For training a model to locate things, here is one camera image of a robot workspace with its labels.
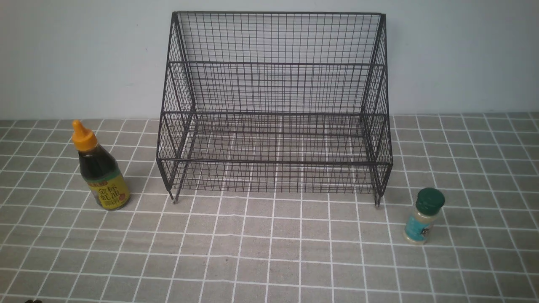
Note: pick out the seasoning shaker green cap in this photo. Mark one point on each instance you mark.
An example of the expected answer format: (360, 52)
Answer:
(428, 204)

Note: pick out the dark sauce bottle orange cap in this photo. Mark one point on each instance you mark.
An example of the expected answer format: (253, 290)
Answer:
(99, 169)

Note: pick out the grey checked tablecloth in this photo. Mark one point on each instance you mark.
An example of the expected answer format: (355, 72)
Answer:
(58, 246)

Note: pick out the black wire mesh rack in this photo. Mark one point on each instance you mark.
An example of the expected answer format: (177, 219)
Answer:
(261, 101)

